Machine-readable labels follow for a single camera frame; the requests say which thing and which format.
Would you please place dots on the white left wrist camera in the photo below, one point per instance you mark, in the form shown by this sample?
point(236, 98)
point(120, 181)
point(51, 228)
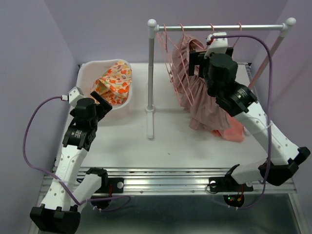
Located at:
point(74, 95)

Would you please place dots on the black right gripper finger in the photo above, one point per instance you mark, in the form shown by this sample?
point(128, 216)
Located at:
point(196, 59)
point(230, 51)

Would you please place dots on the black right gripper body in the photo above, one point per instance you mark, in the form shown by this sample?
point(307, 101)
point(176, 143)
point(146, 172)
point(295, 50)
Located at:
point(211, 90)

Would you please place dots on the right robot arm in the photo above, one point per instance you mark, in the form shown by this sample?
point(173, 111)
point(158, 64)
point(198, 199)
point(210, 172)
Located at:
point(284, 157)

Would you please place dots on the white plastic basin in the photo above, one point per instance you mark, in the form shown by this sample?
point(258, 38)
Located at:
point(88, 73)

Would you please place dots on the dusty pink ruffled skirt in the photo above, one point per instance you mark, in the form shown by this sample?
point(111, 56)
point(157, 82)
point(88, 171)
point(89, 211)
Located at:
point(205, 113)

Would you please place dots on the aluminium rail frame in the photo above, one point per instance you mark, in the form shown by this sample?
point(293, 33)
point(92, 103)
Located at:
point(177, 160)

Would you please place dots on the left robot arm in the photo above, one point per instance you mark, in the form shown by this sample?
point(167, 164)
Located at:
point(60, 210)

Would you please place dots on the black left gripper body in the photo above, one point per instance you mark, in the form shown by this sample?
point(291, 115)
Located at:
point(100, 111)

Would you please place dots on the coral pink skirt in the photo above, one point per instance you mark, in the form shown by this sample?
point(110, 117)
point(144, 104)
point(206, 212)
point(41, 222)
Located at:
point(235, 133)

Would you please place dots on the white clothes rack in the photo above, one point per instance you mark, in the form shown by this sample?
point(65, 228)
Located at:
point(154, 27)

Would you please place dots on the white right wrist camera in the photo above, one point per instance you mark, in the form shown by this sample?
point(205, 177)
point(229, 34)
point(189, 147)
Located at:
point(218, 46)

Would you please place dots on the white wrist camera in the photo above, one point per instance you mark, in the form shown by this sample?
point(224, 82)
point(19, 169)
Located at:
point(218, 46)
point(74, 95)

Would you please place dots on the floral orange yellow skirt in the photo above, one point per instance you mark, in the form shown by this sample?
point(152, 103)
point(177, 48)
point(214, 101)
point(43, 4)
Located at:
point(114, 84)

